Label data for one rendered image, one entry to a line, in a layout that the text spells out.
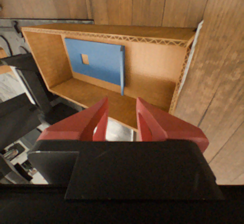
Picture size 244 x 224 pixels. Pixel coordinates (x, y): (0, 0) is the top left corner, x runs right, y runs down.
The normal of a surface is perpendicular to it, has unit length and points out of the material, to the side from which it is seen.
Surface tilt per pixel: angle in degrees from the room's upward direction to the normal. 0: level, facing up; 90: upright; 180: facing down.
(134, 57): 0
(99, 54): 0
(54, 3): 0
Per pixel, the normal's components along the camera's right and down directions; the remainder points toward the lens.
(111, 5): -0.54, 0.52
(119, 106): -0.03, -0.79
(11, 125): 0.84, 0.31
